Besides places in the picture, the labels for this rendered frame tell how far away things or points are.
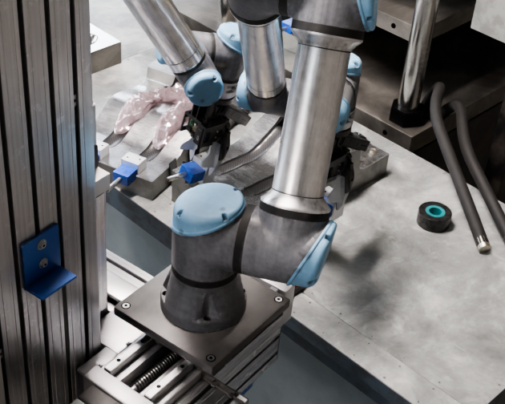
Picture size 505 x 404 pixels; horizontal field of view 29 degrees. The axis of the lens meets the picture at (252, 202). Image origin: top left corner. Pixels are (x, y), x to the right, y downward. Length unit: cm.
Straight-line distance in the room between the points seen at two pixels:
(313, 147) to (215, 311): 33
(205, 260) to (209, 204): 9
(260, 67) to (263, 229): 34
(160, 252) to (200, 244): 89
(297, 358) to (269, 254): 70
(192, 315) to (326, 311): 50
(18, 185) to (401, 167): 135
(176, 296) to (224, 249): 14
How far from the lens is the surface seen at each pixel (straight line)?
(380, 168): 250
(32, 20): 133
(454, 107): 270
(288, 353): 225
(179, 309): 167
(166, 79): 267
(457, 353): 207
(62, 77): 141
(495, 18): 266
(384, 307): 214
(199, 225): 156
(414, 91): 273
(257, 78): 180
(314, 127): 154
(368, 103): 285
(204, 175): 224
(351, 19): 152
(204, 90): 190
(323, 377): 220
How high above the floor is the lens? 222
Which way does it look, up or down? 37 degrees down
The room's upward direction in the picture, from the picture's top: 5 degrees clockwise
